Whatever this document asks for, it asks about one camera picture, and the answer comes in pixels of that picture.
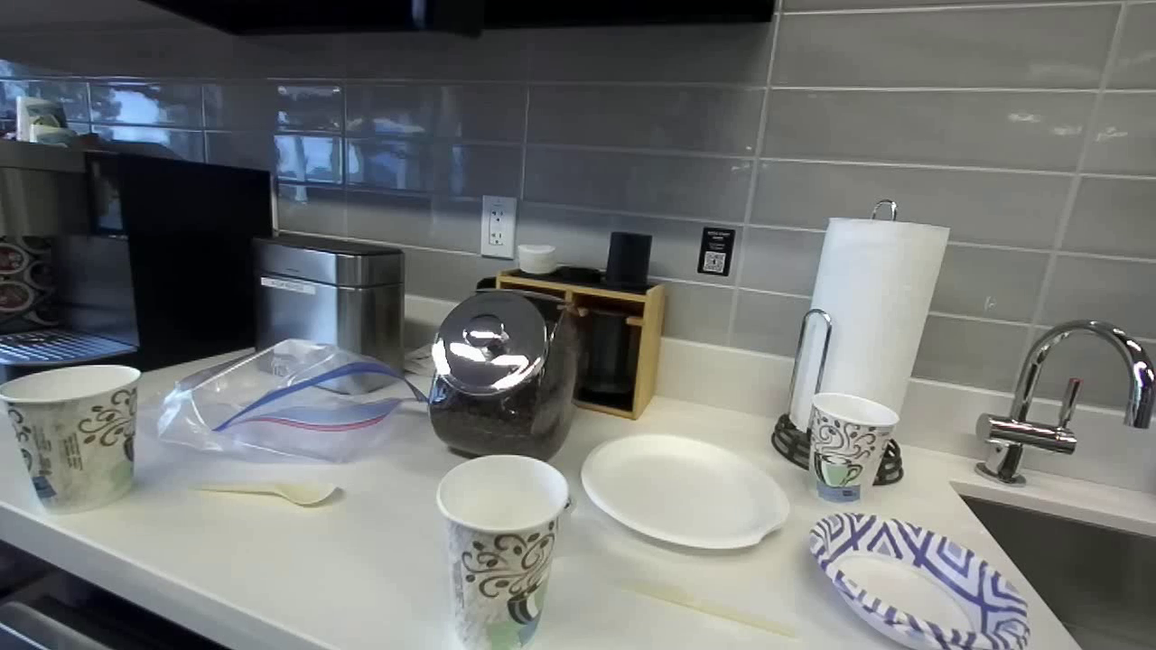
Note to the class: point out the silver jar lid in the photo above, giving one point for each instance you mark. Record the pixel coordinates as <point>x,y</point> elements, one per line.
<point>490,345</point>

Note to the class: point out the white plate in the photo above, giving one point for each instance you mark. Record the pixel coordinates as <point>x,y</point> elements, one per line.
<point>685,492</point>

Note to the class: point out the blue patterned paper plate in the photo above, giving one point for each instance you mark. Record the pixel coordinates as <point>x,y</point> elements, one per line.
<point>920,586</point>

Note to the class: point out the wooden pod organizer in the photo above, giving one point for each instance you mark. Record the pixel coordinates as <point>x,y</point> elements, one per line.
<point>618,340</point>

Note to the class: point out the small white round container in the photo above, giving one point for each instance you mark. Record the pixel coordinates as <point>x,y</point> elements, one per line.
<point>535,257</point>

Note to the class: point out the black box on organizer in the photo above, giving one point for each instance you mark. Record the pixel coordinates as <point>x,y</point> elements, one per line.
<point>626,262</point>

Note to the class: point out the glass jar of coffee beans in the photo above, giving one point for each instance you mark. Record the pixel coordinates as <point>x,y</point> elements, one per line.
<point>529,420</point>

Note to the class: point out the patterned paper cup front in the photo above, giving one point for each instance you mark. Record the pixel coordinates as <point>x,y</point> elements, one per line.
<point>502,522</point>

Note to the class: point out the patterned paper cup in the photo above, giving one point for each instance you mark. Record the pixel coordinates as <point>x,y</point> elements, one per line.
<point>850,439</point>
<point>502,522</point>
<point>73,430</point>

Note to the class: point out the stainless steel bin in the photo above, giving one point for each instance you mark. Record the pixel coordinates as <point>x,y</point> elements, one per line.
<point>346,293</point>

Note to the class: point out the patterned paper cup right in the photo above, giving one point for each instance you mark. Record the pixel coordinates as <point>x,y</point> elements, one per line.
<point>850,439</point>

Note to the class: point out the clear zip plastic bag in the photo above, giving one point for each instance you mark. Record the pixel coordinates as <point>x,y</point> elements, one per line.
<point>289,401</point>

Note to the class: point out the white paper towel roll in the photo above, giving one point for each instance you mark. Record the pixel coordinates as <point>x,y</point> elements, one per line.
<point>920,274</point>

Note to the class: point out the white plastic spoon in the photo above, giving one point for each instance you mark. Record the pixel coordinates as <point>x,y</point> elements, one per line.
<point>303,495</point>

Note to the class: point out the black coffee machine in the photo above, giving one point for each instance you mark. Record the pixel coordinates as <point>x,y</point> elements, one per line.
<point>118,255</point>

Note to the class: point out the patterned paper cup left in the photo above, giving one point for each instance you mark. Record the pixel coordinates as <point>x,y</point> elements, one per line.
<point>73,430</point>

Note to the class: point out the sink basin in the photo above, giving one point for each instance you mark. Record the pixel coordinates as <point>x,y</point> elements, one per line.
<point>1101,583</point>

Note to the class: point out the white wall outlet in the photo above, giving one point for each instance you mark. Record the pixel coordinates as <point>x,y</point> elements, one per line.
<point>497,225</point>

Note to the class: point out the black wall switch plate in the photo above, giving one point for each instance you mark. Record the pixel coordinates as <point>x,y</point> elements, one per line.
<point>715,251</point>

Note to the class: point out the black wire towel holder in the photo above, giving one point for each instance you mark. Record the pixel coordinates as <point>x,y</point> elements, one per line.
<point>854,323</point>

